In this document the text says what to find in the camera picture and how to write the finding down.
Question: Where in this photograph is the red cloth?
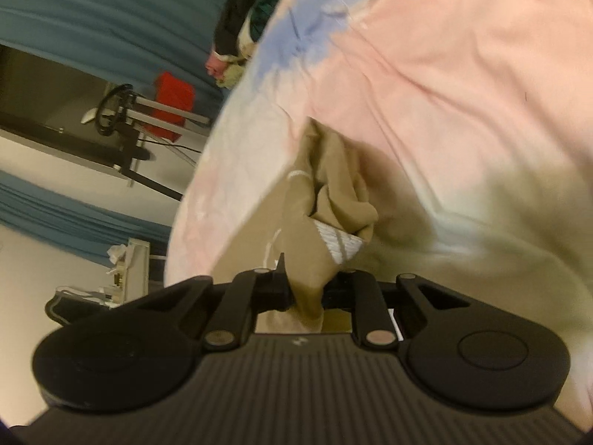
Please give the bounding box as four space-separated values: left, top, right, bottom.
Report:
154 72 196 142

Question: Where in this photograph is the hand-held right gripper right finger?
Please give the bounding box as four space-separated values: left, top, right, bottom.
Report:
322 269 471 348

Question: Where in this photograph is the wide blue curtain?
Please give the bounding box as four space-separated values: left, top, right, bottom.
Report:
0 0 251 116

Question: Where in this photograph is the black floor pole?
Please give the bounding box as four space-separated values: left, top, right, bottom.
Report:
111 144 186 202

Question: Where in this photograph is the pile of mixed clothes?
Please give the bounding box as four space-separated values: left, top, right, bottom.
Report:
206 0 307 90

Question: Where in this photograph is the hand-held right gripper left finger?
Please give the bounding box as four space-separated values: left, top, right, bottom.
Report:
132 254 297 350

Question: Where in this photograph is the black framed vanity mirror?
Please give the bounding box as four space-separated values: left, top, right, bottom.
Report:
44 286 117 328

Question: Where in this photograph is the white tissue box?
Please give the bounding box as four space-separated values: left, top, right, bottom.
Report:
105 244 129 270

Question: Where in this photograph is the white dressing desk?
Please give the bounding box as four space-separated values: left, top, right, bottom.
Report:
99 237 155 310

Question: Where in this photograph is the narrow blue curtain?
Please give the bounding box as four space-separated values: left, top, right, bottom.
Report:
0 171 173 266

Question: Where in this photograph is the tan t-shirt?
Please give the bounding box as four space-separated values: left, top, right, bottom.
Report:
211 118 381 334

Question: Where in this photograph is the pastel tie-dye blanket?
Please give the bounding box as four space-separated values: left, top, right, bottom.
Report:
164 0 593 432

